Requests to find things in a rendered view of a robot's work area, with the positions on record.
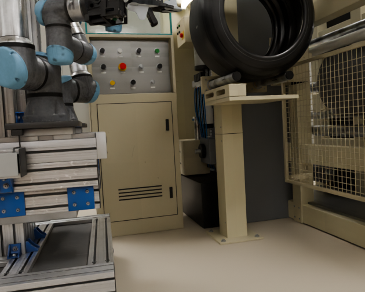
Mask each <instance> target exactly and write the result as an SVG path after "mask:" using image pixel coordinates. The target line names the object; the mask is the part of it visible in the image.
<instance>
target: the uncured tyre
mask: <svg viewBox="0 0 365 292"><path fill-rule="evenodd" d="M259 1H260V2H261V3H262V4H263V6H264V7H265V9H266V10H267V12H268V14H269V17H270V20H271V24H272V39H271V43H270V46H269V48H268V50H267V52H266V53H265V55H264V56H260V55H257V54H254V53H252V52H250V51H248V50H246V49H245V48H244V47H242V46H241V45H240V44H239V43H238V42H237V41H236V39H235V38H234V37H233V35H232V34H231V32H230V30H229V28H228V25H227V22H226V19H225V12H224V3H225V0H193V1H192V5H191V10H190V14H189V31H190V35H191V39H192V43H193V45H194V48H195V50H196V52H197V54H198V56H199V57H200V59H201V60H202V61H203V62H204V63H205V65H206V66H207V67H208V68H209V69H211V70H212V71H213V72H214V73H216V74H217V75H219V76H221V77H222V76H225V75H228V74H230V73H233V72H236V71H238V72H240V74H241V79H240V80H239V81H237V82H241V83H249V82H256V81H260V80H263V79H267V78H270V77H273V76H277V75H279V74H282V73H284V72H285V71H287V70H288V69H290V68H291V67H292V66H293V65H294V64H295V63H296V62H297V61H298V60H299V59H300V58H301V57H302V56H303V55H304V53H305V52H306V50H307V48H308V46H309V44H310V42H311V39H312V35H313V30H314V25H315V10H314V5H313V0H259ZM196 24H198V30H196V26H195V25H196Z"/></svg>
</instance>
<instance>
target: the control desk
mask: <svg viewBox="0 0 365 292"><path fill-rule="evenodd" d="M86 38H87V41H88V42H89V43H91V44H92V45H93V46H94V47H95V48H96V51H97V57H96V60H95V61H94V62H93V63H92V64H90V65H86V66H87V71H88V73H90V74H91V75H92V78H93V80H95V81H97V82H98V84H99V86H100V94H99V96H98V98H97V100H96V101H95V102H93V103H89V119H90V132H105V134H106V137H107V158H106V159H100V176H101V189H100V198H101V208H99V209H96V213H97V214H108V213H109V214H110V221H111V233H112V237H117V236H125V235H134V234H140V233H148V232H157V231H165V230H171V229H179V228H183V227H184V220H183V200H182V189H181V168H180V147H179V136H178V115H177V95H176V72H175V61H174V40H173V35H131V34H86Z"/></svg>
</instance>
